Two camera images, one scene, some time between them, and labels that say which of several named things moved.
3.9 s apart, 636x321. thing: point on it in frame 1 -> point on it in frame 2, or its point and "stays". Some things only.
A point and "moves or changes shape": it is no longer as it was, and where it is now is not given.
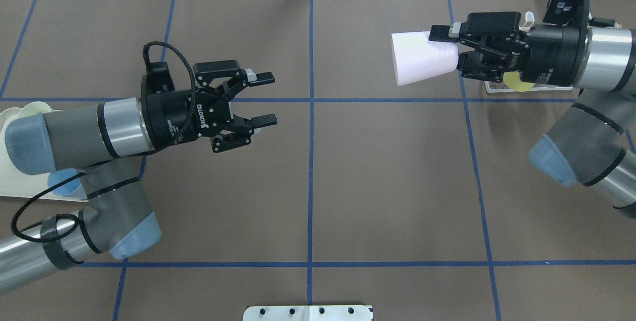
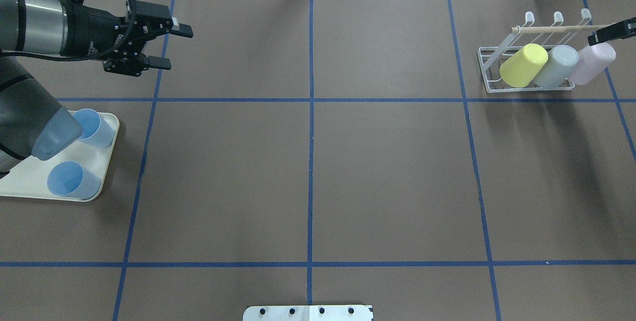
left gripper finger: [239, 132] -> [135, 65]
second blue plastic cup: [60, 175] stays
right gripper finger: [490, 30] -> [619, 30]
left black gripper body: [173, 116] -> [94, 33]
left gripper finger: [227, 79] -> [147, 20]
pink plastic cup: [416, 57] moves or changes shape
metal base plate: [338, 312] stays
